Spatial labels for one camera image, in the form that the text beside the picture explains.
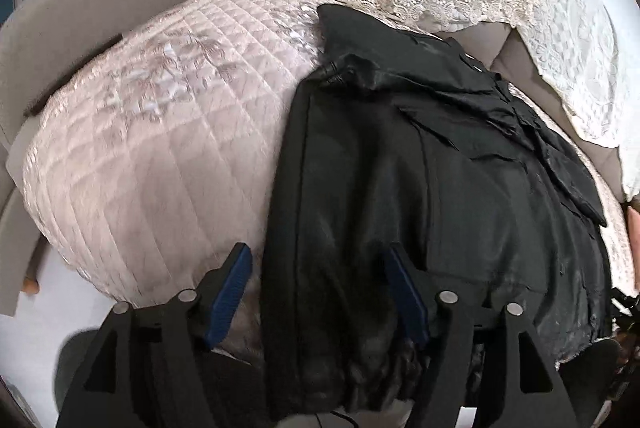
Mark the beige sofa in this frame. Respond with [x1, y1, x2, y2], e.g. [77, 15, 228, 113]
[0, 0, 640, 316]

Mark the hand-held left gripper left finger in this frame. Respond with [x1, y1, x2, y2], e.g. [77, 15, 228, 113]
[55, 243, 253, 428]

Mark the person's right forearm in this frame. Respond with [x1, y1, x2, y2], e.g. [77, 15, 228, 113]
[627, 203, 640, 256]

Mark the black leather jacket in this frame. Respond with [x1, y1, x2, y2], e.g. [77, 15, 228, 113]
[260, 2, 613, 424]

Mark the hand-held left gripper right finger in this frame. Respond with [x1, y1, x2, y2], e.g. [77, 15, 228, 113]
[384, 243, 583, 428]

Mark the pink quilted sofa cover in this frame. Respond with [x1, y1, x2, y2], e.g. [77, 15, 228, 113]
[20, 0, 636, 374]

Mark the black cable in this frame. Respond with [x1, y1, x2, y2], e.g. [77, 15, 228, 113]
[314, 409, 362, 428]

